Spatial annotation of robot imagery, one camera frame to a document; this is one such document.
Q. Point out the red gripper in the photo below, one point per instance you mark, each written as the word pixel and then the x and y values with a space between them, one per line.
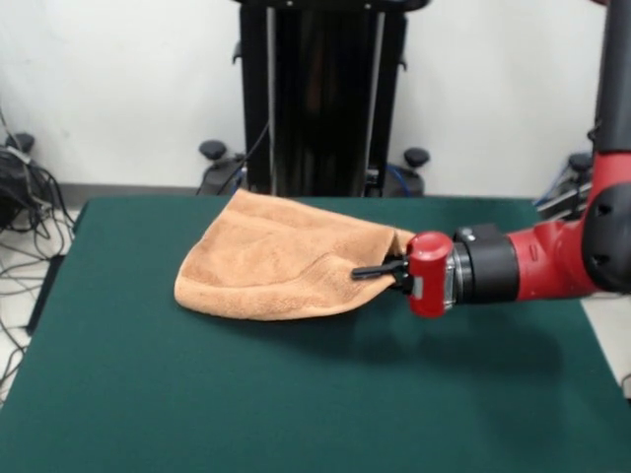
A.
pixel 431 276

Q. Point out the tan terry towel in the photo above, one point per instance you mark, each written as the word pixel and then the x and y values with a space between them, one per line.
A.
pixel 276 261

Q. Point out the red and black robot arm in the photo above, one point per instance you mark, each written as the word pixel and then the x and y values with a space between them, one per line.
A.
pixel 542 266

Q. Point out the dark green table cloth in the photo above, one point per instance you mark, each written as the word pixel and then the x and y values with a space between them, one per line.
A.
pixel 296 394

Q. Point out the dark grey stand base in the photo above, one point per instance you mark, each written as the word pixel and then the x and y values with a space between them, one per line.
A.
pixel 12 192
pixel 578 162

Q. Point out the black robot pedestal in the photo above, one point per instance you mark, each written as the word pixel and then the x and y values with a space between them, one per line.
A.
pixel 320 98

